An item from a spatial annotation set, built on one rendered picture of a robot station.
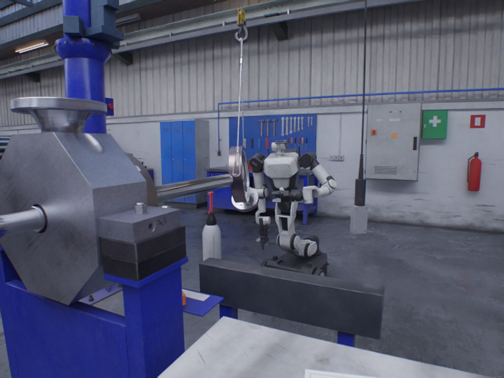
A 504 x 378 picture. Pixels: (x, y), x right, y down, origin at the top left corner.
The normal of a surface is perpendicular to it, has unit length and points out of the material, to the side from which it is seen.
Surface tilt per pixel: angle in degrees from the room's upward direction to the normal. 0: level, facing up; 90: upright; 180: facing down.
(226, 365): 0
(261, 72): 90
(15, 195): 90
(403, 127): 90
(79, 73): 90
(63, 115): 128
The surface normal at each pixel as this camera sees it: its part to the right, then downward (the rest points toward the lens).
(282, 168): -0.32, 0.38
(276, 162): -0.32, -0.39
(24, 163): -0.42, 0.12
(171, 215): 0.91, 0.06
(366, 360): 0.00, -0.99
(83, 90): 0.37, 0.12
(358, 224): 0.15, 0.13
